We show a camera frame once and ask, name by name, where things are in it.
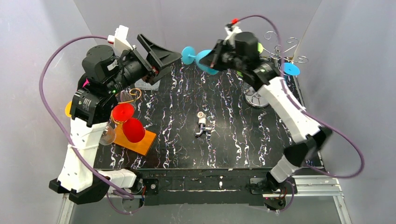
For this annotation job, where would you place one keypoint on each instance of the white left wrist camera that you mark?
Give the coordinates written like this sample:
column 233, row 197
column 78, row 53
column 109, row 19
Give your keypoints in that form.
column 119, row 39

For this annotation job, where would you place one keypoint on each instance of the gold wire glass rack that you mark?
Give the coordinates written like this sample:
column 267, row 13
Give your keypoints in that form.
column 135, row 92

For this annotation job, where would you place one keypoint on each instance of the light blue wine glass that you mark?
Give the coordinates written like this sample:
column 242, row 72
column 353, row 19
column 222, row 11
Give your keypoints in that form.
column 189, row 56

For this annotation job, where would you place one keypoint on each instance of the silver wire glass rack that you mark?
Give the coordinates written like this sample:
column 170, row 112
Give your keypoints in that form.
column 288, row 54

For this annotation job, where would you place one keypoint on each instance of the clear plastic screw box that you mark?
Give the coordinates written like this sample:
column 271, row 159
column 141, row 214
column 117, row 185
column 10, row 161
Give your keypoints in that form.
column 140, row 84

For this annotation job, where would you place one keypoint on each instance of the clear wine glass gold rack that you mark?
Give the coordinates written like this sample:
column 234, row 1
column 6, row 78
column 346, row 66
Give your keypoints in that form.
column 127, row 98

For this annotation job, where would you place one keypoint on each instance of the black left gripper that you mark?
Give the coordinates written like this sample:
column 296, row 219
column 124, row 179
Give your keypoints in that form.
column 147, row 61

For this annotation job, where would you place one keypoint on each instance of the green wine glass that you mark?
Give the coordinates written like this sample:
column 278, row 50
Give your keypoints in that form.
column 260, row 48

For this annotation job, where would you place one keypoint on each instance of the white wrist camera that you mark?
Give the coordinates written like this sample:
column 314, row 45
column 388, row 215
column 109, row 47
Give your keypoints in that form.
column 232, row 28
column 119, row 39

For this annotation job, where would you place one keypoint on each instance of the aluminium front rail frame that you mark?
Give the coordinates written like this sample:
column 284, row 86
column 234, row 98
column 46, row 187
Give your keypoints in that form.
column 217, row 196

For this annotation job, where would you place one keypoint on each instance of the blue wine glass silver rack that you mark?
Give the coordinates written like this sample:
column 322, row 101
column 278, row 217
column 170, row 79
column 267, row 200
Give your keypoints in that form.
column 290, row 69

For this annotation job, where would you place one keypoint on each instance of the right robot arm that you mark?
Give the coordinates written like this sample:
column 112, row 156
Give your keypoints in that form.
column 240, row 53

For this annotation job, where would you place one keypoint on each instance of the orange wooden rack base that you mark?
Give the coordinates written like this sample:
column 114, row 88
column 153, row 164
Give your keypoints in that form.
column 141, row 147

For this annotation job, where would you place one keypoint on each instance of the orange yellow wine glass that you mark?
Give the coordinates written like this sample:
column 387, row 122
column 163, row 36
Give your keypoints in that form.
column 68, row 110

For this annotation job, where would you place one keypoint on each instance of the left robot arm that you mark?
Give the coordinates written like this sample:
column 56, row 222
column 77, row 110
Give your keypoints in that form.
column 108, row 69

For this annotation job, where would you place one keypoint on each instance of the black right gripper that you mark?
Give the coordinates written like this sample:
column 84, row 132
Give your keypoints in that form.
column 221, row 56

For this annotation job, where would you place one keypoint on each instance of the pink wine glass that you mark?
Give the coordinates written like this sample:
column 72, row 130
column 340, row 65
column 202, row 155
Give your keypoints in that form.
column 86, row 82

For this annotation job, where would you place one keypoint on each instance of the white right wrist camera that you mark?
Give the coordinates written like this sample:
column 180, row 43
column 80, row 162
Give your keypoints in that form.
column 232, row 28

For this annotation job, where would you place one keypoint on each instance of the red wine glass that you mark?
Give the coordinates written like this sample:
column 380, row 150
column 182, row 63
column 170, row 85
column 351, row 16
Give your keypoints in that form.
column 131, row 127

